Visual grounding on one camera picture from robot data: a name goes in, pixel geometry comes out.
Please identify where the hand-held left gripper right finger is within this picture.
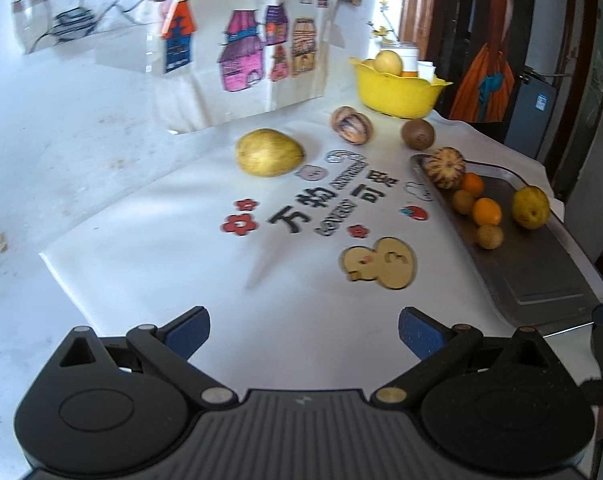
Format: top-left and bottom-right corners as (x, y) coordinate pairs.
(370, 306), (558, 409)

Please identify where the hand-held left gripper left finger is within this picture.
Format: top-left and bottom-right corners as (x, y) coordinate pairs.
(51, 306), (239, 409)

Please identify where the metal tray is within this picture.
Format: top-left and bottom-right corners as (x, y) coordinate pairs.
(410, 154), (603, 336)

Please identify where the small brown fruit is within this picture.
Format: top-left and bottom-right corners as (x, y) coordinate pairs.
(476, 224), (505, 250)
(452, 189), (477, 215)

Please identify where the round yellow-green fruit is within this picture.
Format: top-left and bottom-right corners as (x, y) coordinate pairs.
(511, 186), (551, 231)

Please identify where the small orange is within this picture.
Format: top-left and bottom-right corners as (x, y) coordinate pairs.
(471, 197), (503, 227)
(460, 172), (485, 198)

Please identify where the striped pepino melon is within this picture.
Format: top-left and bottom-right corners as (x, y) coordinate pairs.
(425, 146), (467, 190)
(330, 106), (375, 146)

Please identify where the large yellow-green mango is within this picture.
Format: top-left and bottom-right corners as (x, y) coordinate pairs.
(235, 129), (306, 178)

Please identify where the brown kiwi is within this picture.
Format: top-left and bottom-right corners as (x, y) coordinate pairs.
(400, 118), (436, 151)

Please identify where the white printed tablecloth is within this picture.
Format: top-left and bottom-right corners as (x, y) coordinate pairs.
(38, 80), (603, 396)

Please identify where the grey cabinet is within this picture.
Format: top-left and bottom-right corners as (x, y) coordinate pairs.
(504, 65), (557, 158)

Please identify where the dark open door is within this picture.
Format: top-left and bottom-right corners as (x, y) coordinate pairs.
(556, 0), (603, 196)

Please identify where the yellow plastic bowl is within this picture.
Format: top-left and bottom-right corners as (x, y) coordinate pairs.
(350, 56), (453, 120)

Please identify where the coloured houses drawing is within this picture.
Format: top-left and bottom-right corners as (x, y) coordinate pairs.
(146, 0), (347, 131)

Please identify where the painted figure door poster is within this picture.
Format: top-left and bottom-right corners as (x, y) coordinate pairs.
(449, 0), (537, 123)

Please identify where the yellow apple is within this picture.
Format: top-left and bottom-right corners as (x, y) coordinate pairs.
(374, 50), (405, 75)

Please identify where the white jar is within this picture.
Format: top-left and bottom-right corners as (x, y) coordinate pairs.
(379, 42), (419, 73)

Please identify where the dark wooden door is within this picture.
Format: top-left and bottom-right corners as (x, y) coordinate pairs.
(426, 0), (537, 126)

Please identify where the large coloured figure drawing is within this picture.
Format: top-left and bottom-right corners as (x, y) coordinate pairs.
(11, 0), (182, 56)

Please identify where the dark lever handle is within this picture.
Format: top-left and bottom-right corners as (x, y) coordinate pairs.
(519, 67), (567, 83)

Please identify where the wooden door frame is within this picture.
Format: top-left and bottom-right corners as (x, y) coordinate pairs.
(399, 0), (439, 56)

